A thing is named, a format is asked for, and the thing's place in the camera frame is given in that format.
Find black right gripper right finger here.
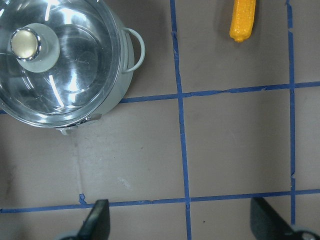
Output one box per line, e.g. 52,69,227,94
250,197,320,240

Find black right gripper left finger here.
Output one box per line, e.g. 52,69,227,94
77,199,111,240

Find pale green electric pot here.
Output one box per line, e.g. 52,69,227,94
0,0,146,136

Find glass pot lid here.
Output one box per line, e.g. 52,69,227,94
0,0,125,129

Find yellow corn cob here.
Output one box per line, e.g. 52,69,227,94
229,0,256,43

